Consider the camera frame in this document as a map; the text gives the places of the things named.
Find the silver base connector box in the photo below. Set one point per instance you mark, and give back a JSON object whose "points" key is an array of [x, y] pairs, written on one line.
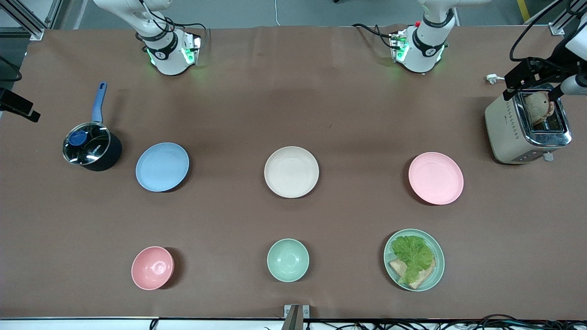
{"points": [[190, 48], [398, 46]]}

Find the pink shallow plate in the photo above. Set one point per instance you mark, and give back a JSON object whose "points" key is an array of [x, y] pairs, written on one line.
{"points": [[435, 178]]}

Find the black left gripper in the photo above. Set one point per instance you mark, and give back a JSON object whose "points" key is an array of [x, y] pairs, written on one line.
{"points": [[540, 69]]}

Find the aluminium frame profile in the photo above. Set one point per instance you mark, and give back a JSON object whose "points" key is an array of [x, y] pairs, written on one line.
{"points": [[27, 20], [562, 20]]}

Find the green plate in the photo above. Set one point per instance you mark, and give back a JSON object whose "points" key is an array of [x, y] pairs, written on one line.
{"points": [[438, 270]]}

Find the glass lid with blue knob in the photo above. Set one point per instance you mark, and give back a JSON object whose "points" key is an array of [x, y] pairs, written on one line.
{"points": [[87, 143]]}

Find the green lettuce leaf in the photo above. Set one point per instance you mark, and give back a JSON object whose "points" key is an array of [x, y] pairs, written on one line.
{"points": [[412, 254]]}

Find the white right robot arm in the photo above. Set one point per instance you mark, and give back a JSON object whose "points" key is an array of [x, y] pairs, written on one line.
{"points": [[167, 57]]}

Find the pink small bowl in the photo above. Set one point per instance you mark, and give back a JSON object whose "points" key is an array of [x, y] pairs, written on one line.
{"points": [[152, 268]]}

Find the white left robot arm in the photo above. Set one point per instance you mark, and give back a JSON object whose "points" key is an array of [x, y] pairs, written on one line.
{"points": [[426, 50]]}

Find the brown bread slice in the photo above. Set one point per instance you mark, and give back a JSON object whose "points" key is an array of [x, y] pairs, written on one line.
{"points": [[422, 277]]}

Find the blue shallow plate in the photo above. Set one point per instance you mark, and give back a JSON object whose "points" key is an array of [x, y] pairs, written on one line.
{"points": [[162, 167]]}

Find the beige and chrome toaster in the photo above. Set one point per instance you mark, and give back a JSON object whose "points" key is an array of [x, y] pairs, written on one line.
{"points": [[504, 130]]}

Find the grey metal bracket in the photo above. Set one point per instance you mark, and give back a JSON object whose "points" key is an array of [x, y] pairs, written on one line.
{"points": [[296, 316]]}

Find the beige shallow plate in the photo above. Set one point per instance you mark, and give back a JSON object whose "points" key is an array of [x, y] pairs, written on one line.
{"points": [[291, 172]]}

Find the round bread slice with eye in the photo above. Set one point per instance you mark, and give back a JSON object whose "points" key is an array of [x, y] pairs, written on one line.
{"points": [[536, 107]]}

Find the green small bowl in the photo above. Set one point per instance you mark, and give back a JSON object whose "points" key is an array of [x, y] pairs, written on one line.
{"points": [[288, 260]]}

